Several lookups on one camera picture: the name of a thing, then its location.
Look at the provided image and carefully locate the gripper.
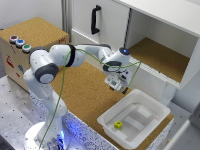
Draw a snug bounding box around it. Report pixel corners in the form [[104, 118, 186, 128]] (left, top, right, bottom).
[[104, 71, 131, 93]]

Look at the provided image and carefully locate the white plastic box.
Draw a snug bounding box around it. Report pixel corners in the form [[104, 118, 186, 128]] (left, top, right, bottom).
[[96, 88, 172, 150]]

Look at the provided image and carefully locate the yellow block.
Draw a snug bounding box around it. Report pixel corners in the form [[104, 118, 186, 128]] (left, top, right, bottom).
[[114, 121, 123, 130]]

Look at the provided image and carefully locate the white sliding door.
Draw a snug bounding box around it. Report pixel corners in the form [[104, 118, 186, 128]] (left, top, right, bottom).
[[71, 0, 131, 52]]

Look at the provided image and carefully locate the white cabinet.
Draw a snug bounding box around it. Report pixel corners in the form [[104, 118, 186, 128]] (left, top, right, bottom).
[[68, 0, 200, 108]]

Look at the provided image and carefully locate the wooden drawer box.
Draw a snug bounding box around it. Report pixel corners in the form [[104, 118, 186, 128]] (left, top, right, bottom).
[[0, 16, 71, 93]]

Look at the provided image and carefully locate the green button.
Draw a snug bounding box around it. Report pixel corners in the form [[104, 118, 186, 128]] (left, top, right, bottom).
[[21, 43, 33, 54]]

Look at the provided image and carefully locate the blue button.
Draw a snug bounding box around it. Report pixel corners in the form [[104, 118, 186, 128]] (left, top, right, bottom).
[[15, 38, 26, 48]]

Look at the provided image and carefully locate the red button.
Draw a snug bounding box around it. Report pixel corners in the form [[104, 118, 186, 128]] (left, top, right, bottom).
[[9, 35, 19, 45]]

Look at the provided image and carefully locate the green cable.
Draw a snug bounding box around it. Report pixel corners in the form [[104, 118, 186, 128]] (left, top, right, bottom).
[[37, 47, 142, 150]]

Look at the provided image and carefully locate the black door handle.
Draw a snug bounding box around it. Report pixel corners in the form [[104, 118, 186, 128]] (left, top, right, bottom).
[[90, 4, 102, 36]]

